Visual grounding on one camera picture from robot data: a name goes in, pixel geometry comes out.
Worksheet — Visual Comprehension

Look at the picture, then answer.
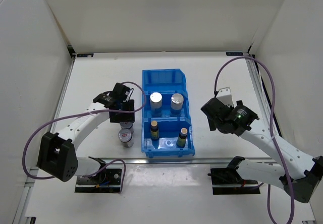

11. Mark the blue corner label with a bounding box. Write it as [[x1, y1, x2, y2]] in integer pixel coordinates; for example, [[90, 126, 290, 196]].
[[226, 51, 244, 57], [76, 53, 94, 58]]

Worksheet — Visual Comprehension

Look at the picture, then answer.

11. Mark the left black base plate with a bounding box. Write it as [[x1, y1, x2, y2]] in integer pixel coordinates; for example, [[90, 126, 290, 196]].
[[74, 167, 124, 194]]

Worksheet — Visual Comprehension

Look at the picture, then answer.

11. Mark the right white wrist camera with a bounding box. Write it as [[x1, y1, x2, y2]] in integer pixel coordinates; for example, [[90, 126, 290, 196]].
[[216, 87, 233, 107]]

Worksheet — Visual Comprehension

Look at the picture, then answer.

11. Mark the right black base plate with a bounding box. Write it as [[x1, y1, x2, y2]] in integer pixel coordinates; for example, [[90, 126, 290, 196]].
[[207, 168, 261, 195]]

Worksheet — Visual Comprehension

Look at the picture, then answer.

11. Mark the right blue corner label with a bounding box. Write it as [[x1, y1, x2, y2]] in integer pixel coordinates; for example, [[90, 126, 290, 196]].
[[226, 51, 244, 57]]

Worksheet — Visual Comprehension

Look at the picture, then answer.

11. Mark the dark spice jar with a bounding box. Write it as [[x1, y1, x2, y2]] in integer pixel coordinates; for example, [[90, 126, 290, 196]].
[[120, 122, 134, 134], [118, 129, 134, 148]]

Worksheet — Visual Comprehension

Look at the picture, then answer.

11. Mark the left blue corner label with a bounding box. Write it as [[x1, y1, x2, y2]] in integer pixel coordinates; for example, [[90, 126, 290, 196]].
[[76, 53, 94, 58]]

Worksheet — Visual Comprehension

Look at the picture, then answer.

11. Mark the blue three-compartment plastic bin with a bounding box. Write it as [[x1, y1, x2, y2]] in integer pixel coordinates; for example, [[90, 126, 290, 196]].
[[141, 69, 195, 158]]

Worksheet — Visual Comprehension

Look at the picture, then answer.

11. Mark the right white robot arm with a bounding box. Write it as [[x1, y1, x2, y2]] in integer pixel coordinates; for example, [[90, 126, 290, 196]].
[[201, 97, 322, 203]]

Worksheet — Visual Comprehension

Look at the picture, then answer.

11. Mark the blue-white shaker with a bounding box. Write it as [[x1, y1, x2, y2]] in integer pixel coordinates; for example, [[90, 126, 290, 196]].
[[149, 92, 163, 117], [171, 93, 184, 116]]

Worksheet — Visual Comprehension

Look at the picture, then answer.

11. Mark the right aluminium side rail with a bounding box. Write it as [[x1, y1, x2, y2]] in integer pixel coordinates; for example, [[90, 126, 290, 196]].
[[246, 59, 272, 127]]

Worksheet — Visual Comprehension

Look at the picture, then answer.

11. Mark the left aluminium side rail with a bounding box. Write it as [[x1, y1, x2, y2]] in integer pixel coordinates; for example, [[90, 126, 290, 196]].
[[36, 54, 76, 166]]

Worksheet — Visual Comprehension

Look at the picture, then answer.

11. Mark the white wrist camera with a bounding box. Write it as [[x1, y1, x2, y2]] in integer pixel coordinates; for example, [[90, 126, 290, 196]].
[[216, 87, 233, 107], [124, 88, 134, 102]]

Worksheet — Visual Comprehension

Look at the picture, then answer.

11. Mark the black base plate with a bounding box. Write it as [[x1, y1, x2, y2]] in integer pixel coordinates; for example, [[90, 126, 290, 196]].
[[207, 168, 261, 195], [74, 167, 124, 194]]

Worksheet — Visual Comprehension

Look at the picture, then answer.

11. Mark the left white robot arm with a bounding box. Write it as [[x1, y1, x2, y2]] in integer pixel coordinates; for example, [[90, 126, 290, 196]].
[[37, 83, 134, 184]]

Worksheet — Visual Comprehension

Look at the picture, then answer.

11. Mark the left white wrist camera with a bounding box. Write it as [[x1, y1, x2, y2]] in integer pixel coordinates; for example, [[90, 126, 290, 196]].
[[124, 88, 134, 102]]

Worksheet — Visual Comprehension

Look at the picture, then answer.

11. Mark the yellow-label brown bottle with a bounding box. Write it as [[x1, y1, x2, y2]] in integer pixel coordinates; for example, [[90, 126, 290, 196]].
[[150, 121, 159, 140], [177, 128, 188, 148]]

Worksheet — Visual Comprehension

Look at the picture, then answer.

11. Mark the aluminium side rail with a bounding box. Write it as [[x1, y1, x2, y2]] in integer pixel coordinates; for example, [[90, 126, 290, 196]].
[[246, 59, 272, 127], [36, 54, 76, 166]]

